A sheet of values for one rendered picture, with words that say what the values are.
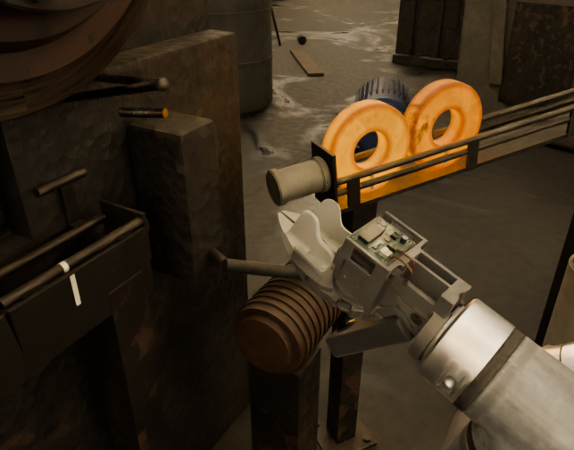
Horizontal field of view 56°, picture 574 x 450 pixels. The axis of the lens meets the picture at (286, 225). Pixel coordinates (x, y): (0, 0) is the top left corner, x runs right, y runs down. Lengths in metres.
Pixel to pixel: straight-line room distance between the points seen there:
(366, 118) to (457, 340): 0.47
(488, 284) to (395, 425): 0.69
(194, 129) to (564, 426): 0.52
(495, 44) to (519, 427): 2.70
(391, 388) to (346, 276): 0.94
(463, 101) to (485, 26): 2.16
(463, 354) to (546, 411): 0.07
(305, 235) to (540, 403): 0.26
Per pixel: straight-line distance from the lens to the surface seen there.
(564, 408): 0.50
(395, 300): 0.53
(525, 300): 1.85
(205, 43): 0.89
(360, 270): 0.51
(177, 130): 0.71
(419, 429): 1.37
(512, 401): 0.49
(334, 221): 0.57
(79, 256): 0.63
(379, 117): 0.88
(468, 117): 1.01
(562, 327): 1.10
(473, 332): 0.50
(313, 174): 0.85
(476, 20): 3.15
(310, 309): 0.84
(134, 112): 0.56
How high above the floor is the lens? 1.04
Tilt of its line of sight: 30 degrees down
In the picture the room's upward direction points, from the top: straight up
